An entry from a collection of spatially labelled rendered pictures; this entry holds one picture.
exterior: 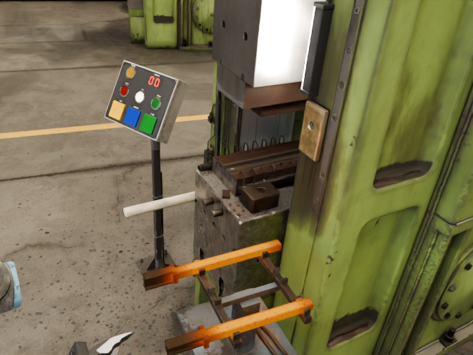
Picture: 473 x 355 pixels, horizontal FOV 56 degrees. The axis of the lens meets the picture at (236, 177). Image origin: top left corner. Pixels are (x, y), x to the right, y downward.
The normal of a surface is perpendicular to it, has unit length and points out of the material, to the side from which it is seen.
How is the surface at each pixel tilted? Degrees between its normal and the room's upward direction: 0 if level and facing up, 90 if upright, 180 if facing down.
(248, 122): 90
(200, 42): 90
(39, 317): 0
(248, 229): 90
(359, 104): 90
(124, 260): 0
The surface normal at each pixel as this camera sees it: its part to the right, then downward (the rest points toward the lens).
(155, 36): 0.25, 0.53
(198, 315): 0.07, -0.84
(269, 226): 0.47, 0.50
